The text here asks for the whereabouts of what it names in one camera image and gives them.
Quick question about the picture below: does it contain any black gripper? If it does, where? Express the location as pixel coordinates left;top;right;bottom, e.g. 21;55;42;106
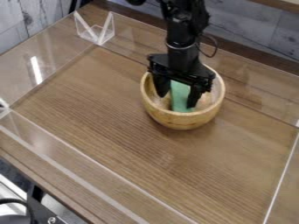
147;45;217;109

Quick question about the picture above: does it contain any green rectangular stick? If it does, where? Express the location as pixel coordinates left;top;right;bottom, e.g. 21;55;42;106
171;80;193;113

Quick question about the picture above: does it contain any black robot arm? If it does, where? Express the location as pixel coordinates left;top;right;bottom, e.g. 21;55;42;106
147;0;217;109

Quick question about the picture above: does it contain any round wooden bowl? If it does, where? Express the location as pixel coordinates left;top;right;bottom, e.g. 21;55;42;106
141;66;226;130

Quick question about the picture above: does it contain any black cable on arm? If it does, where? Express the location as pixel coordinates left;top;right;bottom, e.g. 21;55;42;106
197;33;221;59

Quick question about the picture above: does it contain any clear acrylic corner bracket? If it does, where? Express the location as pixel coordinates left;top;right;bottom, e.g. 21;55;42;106
74;11;117;46

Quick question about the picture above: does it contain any black table leg bracket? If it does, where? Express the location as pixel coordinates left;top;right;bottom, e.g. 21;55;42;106
27;185;69;224

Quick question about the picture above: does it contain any black cable bottom left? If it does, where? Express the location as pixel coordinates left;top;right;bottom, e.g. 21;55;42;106
0;196;39;224

